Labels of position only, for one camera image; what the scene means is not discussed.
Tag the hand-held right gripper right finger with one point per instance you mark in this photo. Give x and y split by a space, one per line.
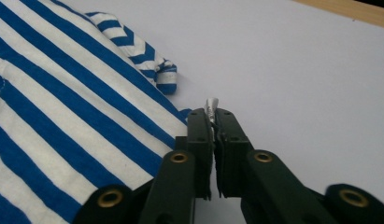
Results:
231 155

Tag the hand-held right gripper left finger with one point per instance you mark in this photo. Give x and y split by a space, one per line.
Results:
200 143

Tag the blue white striped shirt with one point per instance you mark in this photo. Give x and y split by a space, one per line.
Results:
71 109

